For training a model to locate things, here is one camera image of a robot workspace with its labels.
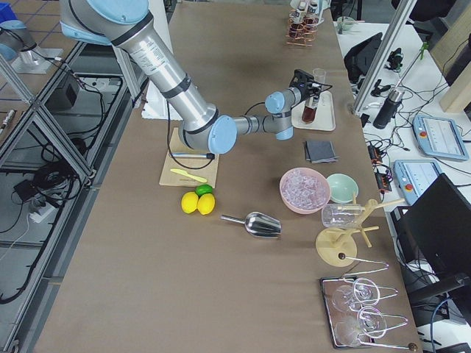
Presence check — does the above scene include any tea bottle front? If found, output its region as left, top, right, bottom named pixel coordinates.
left=288, top=1, right=306, bottom=40

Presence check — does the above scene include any copper wire bottle basket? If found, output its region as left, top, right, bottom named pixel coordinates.
left=286, top=1, right=319, bottom=47

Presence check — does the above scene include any wooden mug tree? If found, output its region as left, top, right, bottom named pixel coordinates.
left=315, top=199, right=405, bottom=267

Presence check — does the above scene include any clear wine glass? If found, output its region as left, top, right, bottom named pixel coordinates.
left=312, top=68, right=327, bottom=91

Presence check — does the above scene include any wooden cutting board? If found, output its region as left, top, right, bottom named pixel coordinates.
left=159, top=127, right=219, bottom=188

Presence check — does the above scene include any aluminium frame post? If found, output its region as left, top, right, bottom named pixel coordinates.
left=351, top=0, right=417, bottom=117

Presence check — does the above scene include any yellow plastic knife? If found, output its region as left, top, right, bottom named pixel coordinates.
left=170, top=168, right=208, bottom=183

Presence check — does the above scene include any yellow lemon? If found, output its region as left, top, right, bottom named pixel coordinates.
left=197, top=193, right=216, bottom=215
left=180, top=191, right=199, bottom=214

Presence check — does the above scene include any mirror tray with glasses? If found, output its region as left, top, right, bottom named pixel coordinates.
left=318, top=257, right=420, bottom=350

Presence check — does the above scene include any tea bottle middle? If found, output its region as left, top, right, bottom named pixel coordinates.
left=303, top=0, right=319, bottom=32

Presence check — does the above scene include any black monitor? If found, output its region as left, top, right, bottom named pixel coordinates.
left=403, top=174, right=470, bottom=286

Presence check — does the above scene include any black equipment case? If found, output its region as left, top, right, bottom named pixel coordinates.
left=344, top=32, right=383, bottom=83

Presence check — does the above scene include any dark grey folded cloth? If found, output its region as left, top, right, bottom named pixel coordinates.
left=304, top=140, right=338, bottom=163

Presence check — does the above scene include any pink bowl with ice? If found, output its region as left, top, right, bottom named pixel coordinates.
left=279, top=168, right=331, bottom=215

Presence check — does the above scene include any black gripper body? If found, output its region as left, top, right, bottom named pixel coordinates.
left=288, top=69, right=319, bottom=105

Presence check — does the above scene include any clear glass jar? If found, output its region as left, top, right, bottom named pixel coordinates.
left=321, top=204, right=364, bottom=228

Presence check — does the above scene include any black thermos bottle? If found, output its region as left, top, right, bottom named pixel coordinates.
left=372, top=88, right=404, bottom=129

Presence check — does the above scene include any green small bowl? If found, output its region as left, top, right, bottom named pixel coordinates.
left=327, top=174, right=359, bottom=204

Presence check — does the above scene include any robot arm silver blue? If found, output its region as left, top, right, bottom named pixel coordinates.
left=60, top=1, right=321, bottom=154

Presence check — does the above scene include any green lime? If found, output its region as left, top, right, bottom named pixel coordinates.
left=195, top=184, right=213, bottom=197

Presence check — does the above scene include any metal ice scoop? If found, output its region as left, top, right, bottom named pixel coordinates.
left=220, top=212, right=282, bottom=239

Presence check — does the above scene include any cream rectangular tray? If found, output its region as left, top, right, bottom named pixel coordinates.
left=291, top=91, right=336, bottom=132

